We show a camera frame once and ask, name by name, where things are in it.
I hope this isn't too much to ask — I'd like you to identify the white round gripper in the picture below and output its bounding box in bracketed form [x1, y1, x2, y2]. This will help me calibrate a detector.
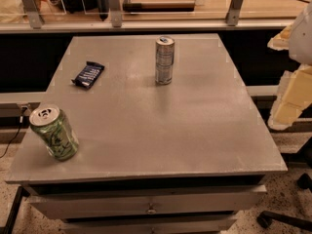
[267, 3, 312, 131]

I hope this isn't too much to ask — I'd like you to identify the silver blue redbull can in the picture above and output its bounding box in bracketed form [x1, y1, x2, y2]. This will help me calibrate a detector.
[155, 36, 175, 85]

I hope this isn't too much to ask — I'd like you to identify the green soda can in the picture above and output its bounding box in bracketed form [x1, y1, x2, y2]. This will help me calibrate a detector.
[29, 104, 79, 161]

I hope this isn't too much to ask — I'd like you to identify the black office chair base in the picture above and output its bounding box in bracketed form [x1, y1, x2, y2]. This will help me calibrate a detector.
[256, 173, 312, 232]

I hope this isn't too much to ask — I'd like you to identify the grey lower drawer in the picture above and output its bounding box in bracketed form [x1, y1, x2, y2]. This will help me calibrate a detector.
[63, 214, 236, 234]

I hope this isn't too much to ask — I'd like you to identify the grey drawer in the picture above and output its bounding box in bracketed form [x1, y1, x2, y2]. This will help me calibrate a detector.
[63, 214, 236, 234]
[28, 185, 266, 219]

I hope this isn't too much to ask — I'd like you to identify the dark blue snack bar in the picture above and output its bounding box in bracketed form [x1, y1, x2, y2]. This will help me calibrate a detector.
[72, 61, 105, 90]

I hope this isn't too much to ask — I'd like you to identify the grey upper drawer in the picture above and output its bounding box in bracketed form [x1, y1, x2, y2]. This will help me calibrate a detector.
[28, 185, 266, 219]

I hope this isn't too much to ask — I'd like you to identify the metal railing post right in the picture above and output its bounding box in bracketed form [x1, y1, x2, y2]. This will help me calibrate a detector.
[225, 0, 244, 26]

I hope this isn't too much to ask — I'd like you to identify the metal railing post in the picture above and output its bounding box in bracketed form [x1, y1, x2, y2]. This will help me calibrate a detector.
[21, 0, 44, 29]
[225, 0, 244, 26]
[108, 0, 123, 27]

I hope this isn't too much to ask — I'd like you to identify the metal railing post middle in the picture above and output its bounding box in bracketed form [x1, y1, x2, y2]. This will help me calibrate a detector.
[108, 0, 123, 27]

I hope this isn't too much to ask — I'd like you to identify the black cable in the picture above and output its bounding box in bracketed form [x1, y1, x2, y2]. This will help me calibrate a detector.
[0, 105, 28, 159]

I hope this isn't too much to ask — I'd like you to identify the metal railing post left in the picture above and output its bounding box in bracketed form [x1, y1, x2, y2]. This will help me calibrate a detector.
[21, 0, 44, 29]

